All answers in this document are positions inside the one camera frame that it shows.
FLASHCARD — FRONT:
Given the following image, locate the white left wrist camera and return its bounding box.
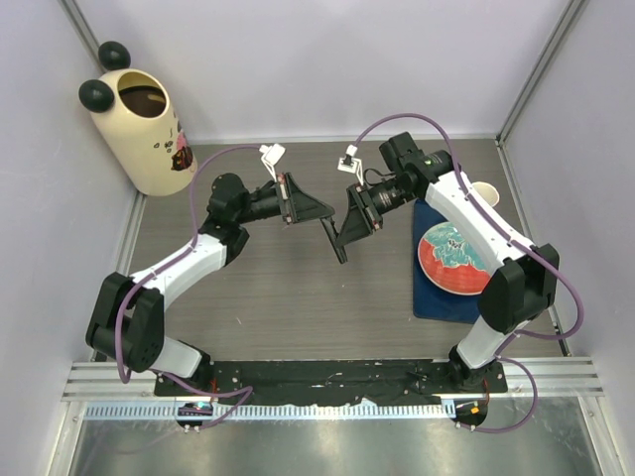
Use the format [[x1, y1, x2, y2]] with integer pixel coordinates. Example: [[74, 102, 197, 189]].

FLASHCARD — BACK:
[[259, 144, 286, 182]]

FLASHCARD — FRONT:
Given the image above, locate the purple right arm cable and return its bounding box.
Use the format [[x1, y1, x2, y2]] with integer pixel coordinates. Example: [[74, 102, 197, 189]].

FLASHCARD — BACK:
[[352, 112, 586, 436]]

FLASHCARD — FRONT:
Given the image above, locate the white slotted cable duct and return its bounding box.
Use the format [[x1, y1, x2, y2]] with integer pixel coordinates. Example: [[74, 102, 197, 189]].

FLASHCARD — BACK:
[[84, 400, 455, 422]]

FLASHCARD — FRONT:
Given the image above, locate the dark blue tray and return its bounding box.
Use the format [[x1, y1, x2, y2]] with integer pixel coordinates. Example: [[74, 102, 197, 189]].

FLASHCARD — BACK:
[[413, 200, 482, 323]]

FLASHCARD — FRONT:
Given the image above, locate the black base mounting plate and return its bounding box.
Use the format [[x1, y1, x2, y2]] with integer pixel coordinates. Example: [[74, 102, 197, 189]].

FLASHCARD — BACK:
[[185, 359, 508, 407]]

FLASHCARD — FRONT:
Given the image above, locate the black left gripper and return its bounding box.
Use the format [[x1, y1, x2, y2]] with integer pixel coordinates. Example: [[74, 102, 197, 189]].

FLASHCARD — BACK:
[[236, 174, 334, 225]]

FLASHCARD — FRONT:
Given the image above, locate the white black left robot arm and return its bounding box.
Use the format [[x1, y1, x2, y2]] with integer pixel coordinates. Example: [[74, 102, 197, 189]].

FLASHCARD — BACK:
[[85, 173, 335, 396]]

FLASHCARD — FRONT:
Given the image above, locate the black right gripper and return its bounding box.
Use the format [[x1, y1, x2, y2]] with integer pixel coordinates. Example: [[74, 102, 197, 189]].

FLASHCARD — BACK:
[[337, 178, 418, 248]]

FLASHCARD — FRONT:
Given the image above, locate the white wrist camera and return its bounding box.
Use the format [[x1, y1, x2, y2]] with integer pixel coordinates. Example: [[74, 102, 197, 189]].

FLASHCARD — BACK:
[[337, 145, 365, 185], [259, 144, 286, 182]]

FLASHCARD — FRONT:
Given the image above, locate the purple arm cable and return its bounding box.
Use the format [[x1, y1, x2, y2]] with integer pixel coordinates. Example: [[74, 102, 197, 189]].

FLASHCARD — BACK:
[[114, 144, 264, 429], [352, 112, 586, 436]]

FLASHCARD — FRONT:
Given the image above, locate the pink ceramic mug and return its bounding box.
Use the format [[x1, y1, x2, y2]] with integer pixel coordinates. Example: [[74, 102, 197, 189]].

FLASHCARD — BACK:
[[471, 181, 500, 207]]

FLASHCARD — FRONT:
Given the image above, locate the aluminium frame rail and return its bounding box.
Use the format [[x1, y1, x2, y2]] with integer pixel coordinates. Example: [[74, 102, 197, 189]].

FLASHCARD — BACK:
[[62, 357, 604, 402]]

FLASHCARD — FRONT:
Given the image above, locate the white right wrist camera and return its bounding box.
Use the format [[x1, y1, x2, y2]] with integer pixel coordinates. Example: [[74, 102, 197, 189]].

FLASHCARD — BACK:
[[337, 145, 365, 185]]

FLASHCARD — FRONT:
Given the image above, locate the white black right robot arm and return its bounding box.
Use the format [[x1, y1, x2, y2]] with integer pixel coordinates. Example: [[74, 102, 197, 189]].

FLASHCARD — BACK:
[[333, 133, 560, 392]]

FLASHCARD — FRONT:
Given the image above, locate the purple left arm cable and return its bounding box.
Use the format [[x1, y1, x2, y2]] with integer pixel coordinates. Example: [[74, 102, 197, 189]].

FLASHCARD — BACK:
[[114, 144, 264, 429]]

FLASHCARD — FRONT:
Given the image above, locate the red teal floral plate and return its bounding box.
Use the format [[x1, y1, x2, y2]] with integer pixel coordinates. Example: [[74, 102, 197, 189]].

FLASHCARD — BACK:
[[417, 221, 490, 297]]

